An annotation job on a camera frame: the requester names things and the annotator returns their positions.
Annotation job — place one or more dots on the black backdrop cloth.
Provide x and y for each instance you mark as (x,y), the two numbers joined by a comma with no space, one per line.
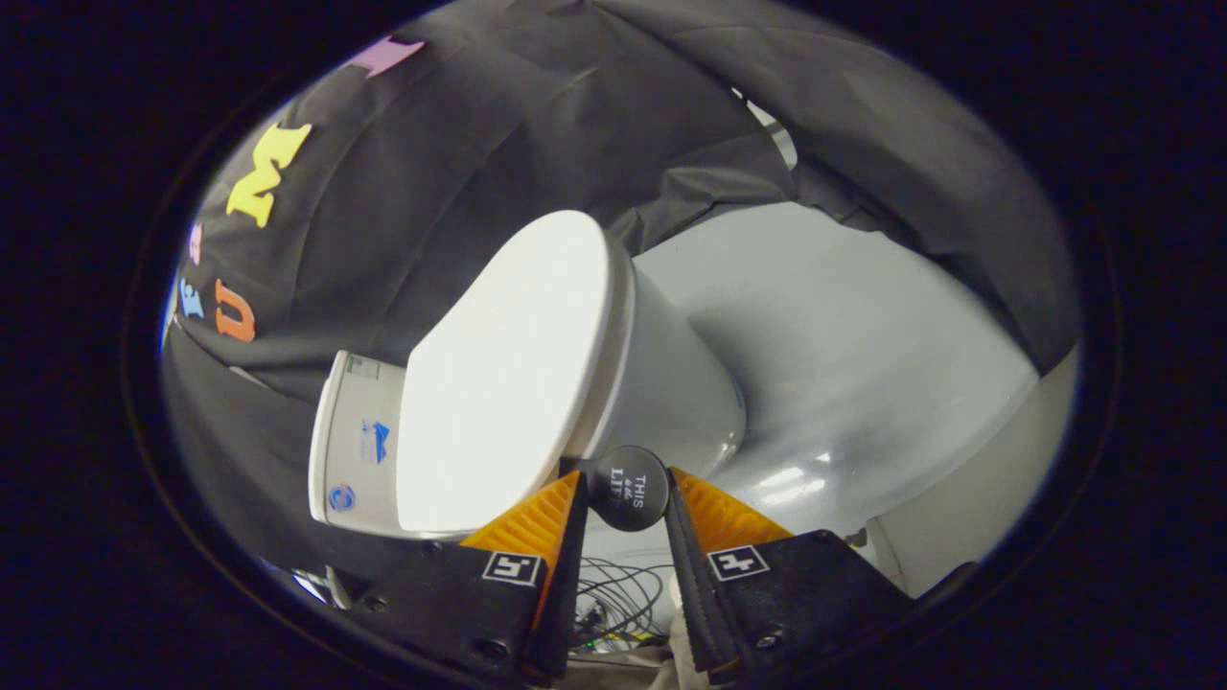
(431,172)

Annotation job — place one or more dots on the white toilet lid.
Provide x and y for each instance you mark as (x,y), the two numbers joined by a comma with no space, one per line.
(508,374)

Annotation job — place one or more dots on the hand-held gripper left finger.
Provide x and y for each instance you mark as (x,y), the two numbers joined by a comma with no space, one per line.
(570,575)

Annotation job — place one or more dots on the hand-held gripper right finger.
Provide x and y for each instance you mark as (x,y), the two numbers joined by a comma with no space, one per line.
(685,575)

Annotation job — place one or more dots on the white toilet tank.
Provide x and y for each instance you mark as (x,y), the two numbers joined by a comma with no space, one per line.
(355,450)

